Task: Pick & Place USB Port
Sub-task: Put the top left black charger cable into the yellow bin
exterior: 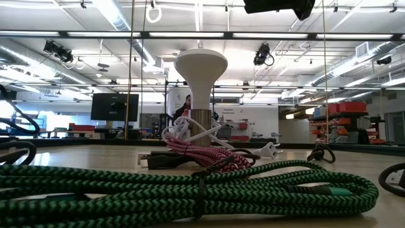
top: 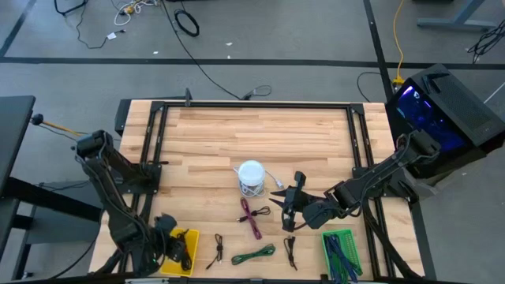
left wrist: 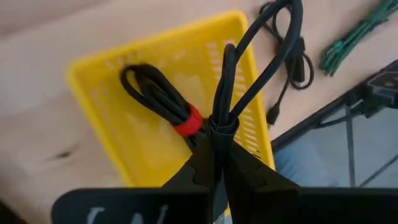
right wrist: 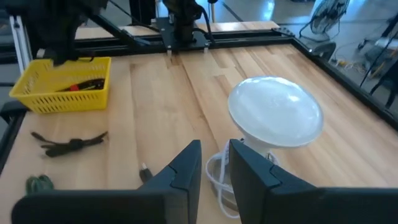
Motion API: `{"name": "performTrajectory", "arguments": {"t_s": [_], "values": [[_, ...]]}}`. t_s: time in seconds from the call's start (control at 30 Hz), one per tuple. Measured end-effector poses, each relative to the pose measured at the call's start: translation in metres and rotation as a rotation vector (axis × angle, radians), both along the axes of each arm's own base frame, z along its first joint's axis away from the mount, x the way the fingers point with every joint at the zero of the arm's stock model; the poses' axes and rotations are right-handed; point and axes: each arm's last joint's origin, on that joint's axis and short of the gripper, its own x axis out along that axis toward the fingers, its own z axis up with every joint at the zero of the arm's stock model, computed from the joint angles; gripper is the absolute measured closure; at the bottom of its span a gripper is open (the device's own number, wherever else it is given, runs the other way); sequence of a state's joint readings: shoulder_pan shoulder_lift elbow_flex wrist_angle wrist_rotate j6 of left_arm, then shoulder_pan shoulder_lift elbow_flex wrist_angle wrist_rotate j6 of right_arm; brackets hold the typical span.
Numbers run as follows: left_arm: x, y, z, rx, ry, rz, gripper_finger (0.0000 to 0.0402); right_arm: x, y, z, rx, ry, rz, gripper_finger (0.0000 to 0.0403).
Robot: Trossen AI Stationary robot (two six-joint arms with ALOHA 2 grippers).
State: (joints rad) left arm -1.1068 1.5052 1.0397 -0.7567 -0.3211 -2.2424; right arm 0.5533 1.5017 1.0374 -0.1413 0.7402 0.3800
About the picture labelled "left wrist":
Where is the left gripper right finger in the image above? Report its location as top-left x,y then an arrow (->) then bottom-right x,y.
222,141 -> 301,224

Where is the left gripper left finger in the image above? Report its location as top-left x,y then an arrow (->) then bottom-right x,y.
161,136 -> 218,224

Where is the black USB cable bundle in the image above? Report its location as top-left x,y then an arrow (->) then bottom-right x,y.
257,0 -> 315,127
206,0 -> 304,162

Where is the black cable with red tie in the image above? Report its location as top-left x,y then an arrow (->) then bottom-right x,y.
119,63 -> 208,150

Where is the green braided cable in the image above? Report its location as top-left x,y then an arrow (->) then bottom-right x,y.
318,0 -> 398,78

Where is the yellow plastic basket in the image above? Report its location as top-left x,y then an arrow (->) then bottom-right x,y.
65,9 -> 276,189

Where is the black metal table frame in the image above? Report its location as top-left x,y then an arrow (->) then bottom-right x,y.
270,58 -> 398,153

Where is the black table-level camera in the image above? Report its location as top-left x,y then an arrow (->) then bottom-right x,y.
366,70 -> 398,108

